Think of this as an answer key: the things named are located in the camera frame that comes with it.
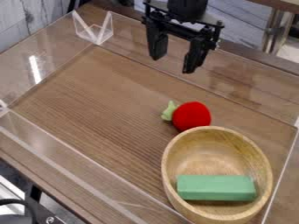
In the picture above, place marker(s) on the green rectangular block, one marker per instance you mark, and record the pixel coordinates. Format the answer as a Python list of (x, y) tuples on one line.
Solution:
[(216, 187)]

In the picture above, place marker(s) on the light wooden bowl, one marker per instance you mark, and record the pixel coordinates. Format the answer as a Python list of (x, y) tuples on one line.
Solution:
[(216, 151)]

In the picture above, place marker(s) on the clear acrylic corner bracket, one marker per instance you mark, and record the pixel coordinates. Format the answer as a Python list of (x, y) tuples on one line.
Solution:
[(93, 33)]

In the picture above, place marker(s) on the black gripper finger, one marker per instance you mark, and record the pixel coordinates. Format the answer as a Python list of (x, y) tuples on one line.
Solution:
[(156, 40), (195, 56)]

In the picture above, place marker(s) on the metal table leg background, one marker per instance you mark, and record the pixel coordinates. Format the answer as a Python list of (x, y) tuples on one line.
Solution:
[(276, 30)]

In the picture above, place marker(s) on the black clamp bracket below table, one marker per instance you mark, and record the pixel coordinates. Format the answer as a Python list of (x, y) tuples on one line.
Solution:
[(21, 209)]

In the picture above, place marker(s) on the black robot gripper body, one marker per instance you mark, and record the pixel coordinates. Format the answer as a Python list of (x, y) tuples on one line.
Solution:
[(184, 19)]

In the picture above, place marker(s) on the red plush strawberry toy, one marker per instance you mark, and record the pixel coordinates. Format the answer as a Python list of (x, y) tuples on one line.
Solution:
[(187, 116)]

